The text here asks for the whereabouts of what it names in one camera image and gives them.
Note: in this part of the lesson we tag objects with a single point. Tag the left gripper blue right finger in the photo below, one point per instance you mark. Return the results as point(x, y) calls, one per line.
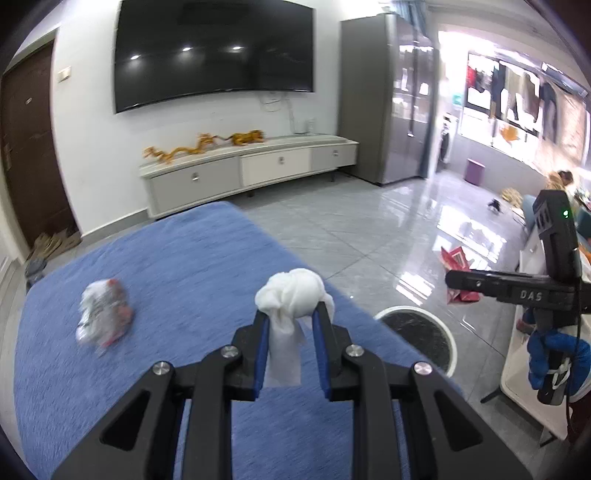
point(408, 422)

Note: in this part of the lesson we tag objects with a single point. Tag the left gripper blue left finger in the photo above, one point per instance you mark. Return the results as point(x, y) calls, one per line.
point(167, 406)

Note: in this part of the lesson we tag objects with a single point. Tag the silver wrapper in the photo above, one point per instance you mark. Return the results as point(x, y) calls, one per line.
point(105, 314)

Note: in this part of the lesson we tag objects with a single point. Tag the white tissue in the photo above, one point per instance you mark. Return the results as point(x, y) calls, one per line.
point(289, 299)

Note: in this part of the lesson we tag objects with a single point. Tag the white rimmed trash bin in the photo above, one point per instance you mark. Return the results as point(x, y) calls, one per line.
point(425, 332)

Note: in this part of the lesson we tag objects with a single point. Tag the blue gloved right hand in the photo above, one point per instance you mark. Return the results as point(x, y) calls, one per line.
point(559, 366)

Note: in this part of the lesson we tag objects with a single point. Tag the white side table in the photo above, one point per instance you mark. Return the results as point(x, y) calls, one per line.
point(565, 420)

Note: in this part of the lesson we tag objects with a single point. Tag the small black toy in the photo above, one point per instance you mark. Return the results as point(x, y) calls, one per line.
point(495, 206)

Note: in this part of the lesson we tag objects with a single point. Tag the purple stool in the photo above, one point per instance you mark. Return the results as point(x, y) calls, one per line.
point(474, 172)

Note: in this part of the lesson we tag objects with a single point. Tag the blue bed blanket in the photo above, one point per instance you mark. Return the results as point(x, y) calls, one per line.
point(191, 280)

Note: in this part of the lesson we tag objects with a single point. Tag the hanging clothes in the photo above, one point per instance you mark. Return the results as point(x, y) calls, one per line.
point(507, 105)

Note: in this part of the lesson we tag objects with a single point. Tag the white washing machine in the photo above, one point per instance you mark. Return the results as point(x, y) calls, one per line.
point(447, 137)

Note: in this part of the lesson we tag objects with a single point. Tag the doormat with shoes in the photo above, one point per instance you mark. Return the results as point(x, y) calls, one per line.
point(47, 247)

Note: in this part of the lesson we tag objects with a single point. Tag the grey refrigerator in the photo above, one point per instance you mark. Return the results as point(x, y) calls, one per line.
point(386, 96)

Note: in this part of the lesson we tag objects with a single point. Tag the white grey TV cabinet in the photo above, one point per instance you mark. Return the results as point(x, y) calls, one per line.
point(191, 180)

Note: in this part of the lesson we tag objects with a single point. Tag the dark brown door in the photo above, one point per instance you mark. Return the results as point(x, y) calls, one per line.
point(30, 163)

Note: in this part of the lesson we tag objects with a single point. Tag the golden dragon ornament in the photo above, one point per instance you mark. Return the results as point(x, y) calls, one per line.
point(205, 142)

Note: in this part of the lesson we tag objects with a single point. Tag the wall light switch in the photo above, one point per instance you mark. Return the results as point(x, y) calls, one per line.
point(63, 74)

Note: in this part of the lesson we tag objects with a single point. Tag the black wall television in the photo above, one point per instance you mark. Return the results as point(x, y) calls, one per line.
point(171, 49)

